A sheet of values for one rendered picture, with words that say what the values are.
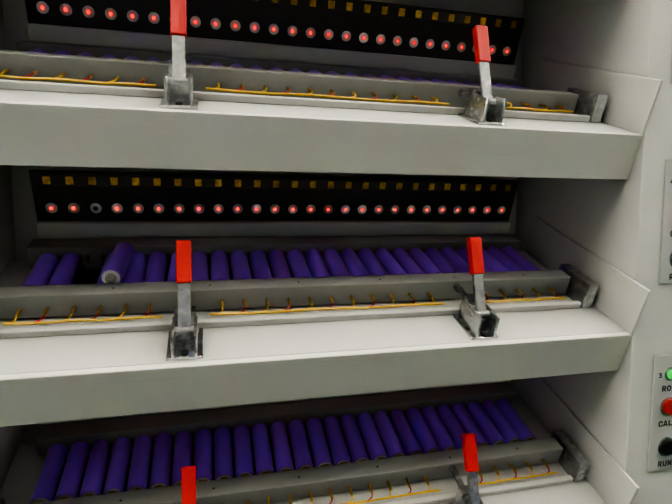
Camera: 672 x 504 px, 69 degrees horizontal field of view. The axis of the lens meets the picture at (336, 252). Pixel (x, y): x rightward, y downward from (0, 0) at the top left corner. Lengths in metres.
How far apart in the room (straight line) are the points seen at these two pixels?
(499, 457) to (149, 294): 0.40
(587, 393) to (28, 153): 0.59
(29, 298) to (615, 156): 0.54
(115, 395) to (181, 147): 0.20
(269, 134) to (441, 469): 0.39
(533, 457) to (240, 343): 0.36
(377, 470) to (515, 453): 0.16
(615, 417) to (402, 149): 0.36
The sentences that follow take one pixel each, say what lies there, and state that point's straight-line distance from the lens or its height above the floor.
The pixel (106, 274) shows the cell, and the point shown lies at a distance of 0.48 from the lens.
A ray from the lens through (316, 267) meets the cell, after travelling 0.51.
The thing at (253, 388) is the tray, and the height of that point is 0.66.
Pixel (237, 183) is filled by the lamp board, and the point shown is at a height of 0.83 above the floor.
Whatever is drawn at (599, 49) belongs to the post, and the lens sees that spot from 0.63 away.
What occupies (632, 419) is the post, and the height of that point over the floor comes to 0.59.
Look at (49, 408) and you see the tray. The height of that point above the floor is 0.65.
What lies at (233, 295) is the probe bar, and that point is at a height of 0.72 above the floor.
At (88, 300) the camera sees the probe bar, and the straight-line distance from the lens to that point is 0.47.
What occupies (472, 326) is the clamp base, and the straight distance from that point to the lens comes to 0.48.
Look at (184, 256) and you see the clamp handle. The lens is 0.42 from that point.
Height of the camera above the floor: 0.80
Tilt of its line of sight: 5 degrees down
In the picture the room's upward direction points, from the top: straight up
